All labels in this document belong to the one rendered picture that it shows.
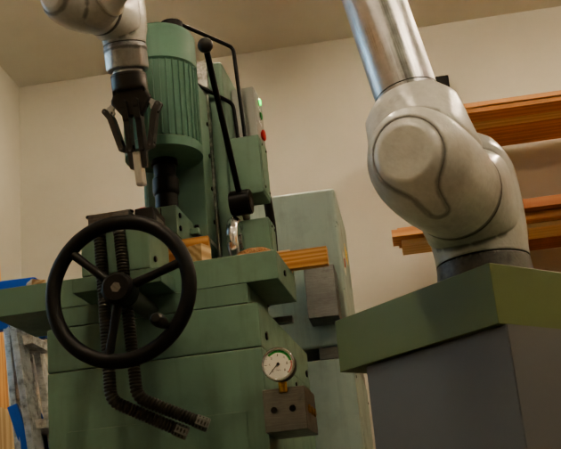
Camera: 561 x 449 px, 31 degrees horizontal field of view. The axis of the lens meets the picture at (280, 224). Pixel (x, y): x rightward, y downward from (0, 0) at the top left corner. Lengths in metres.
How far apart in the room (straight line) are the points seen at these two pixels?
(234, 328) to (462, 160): 0.71
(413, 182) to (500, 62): 3.55
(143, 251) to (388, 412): 0.62
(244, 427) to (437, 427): 0.52
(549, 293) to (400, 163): 0.31
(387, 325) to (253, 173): 0.91
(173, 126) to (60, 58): 2.83
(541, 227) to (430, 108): 2.77
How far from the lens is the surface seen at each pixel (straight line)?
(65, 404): 2.08
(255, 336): 1.99
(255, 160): 2.46
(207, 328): 2.01
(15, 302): 2.17
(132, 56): 2.14
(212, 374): 1.99
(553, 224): 4.24
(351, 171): 4.76
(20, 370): 2.95
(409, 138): 1.45
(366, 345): 1.66
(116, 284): 1.87
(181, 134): 2.27
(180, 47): 2.37
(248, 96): 2.64
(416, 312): 1.58
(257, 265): 2.02
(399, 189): 1.45
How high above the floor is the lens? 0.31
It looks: 18 degrees up
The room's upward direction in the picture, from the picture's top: 5 degrees counter-clockwise
